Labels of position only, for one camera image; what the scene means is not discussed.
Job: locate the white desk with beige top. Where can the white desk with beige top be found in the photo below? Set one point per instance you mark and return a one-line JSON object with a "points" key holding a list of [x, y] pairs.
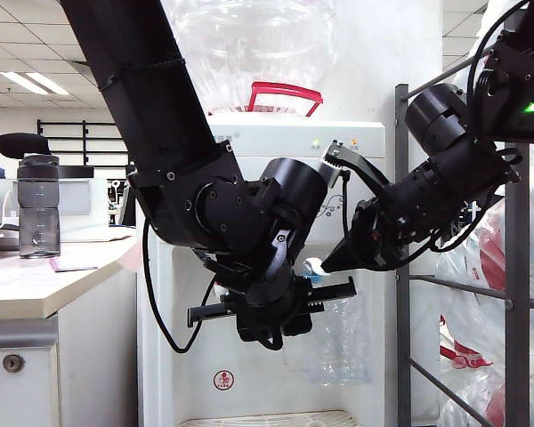
{"points": [[84, 378]]}

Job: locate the round cabinet lock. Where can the round cabinet lock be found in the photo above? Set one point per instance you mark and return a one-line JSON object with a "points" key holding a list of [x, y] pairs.
{"points": [[13, 363]]}

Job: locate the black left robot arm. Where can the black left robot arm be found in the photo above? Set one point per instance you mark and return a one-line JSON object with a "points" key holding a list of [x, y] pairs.
{"points": [[151, 111]]}

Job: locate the white drip tray grille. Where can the white drip tray grille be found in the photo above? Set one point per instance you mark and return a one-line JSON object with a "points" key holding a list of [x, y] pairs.
{"points": [[267, 420]]}

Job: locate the black chair headrest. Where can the black chair headrest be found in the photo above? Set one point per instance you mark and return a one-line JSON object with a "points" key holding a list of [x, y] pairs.
{"points": [[22, 144]]}

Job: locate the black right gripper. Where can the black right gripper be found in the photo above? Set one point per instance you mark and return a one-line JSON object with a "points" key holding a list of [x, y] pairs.
{"points": [[391, 240]]}

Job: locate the black wall shelf rack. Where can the black wall shelf rack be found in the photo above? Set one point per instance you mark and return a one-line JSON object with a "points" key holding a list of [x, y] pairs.
{"points": [[83, 138]]}

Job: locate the clear plastic mug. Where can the clear plastic mug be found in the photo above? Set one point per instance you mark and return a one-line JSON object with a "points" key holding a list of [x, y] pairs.
{"points": [[342, 347]]}

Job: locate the white water dispenser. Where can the white water dispenser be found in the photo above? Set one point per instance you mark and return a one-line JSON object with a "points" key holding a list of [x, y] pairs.
{"points": [[267, 391]]}

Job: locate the pink card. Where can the pink card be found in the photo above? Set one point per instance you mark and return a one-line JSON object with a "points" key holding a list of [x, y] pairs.
{"points": [[71, 265]]}

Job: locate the clear inverted water jug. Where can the clear inverted water jug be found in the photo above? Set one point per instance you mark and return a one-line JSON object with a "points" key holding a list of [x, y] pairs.
{"points": [[271, 44]]}

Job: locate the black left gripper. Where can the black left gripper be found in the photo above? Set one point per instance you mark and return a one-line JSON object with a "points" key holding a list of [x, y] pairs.
{"points": [[271, 320]]}

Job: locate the white tap with blue collar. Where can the white tap with blue collar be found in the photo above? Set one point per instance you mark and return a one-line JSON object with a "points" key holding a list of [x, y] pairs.
{"points": [[313, 264]]}

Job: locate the red round sticker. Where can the red round sticker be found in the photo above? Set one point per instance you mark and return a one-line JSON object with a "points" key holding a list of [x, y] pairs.
{"points": [[224, 381]]}

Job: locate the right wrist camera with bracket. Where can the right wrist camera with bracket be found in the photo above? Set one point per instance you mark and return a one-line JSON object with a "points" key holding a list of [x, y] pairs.
{"points": [[347, 155]]}

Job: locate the brown metal rack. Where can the brown metal rack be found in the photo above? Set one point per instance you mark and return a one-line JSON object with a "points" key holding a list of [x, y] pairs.
{"points": [[515, 267]]}

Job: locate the ceiling light panel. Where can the ceiling light panel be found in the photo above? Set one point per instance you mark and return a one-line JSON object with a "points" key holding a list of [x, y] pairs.
{"points": [[33, 83]]}

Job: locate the grey water bottle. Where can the grey water bottle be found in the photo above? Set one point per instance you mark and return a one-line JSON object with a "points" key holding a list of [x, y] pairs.
{"points": [[38, 209]]}

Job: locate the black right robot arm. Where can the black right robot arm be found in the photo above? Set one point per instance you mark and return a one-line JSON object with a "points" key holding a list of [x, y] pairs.
{"points": [[449, 178]]}

